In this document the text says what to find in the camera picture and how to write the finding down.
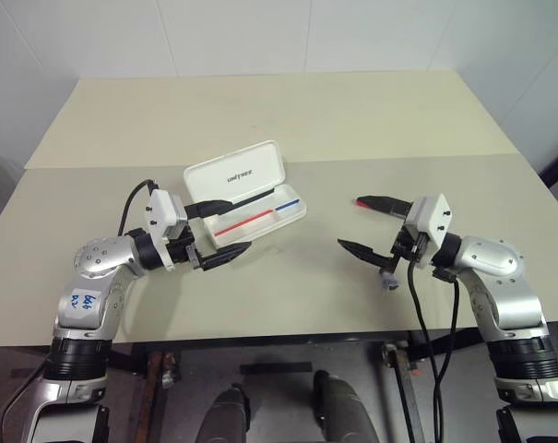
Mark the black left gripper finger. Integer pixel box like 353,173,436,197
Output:
199,241,253,274
184,198,232,221

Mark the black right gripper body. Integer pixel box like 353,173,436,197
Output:
387,222,431,274

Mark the rusty metal table leg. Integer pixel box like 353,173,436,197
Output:
382,341,423,443
137,349,177,443

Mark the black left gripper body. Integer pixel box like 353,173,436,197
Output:
165,227,207,272

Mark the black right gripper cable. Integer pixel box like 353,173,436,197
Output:
406,257,445,443

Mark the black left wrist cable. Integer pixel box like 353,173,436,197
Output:
117,179,160,236

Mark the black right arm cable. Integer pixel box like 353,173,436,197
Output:
433,269,462,443

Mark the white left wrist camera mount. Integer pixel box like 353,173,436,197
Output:
143,187,189,272

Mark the white plastic pencil case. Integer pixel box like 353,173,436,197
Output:
183,140,308,251

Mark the black table frame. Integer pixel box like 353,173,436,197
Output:
106,326,492,370

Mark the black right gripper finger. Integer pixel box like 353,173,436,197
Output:
336,237,396,273
362,194,412,219

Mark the black flat bar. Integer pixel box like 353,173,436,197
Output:
239,362,315,375

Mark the dark rounded shape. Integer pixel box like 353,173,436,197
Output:
201,381,257,443
312,368,377,443

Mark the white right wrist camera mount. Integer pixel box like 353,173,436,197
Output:
404,193,453,268

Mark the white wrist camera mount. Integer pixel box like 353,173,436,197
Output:
143,187,189,272
404,193,453,268

